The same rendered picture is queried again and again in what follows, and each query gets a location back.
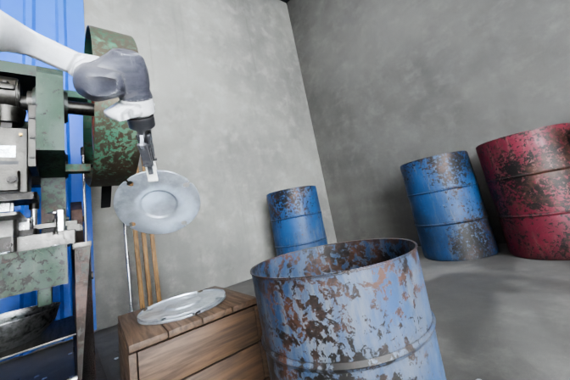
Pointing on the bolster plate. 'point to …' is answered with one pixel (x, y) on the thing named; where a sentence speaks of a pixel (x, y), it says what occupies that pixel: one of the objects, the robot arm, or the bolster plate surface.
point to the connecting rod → (10, 103)
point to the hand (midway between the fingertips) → (152, 171)
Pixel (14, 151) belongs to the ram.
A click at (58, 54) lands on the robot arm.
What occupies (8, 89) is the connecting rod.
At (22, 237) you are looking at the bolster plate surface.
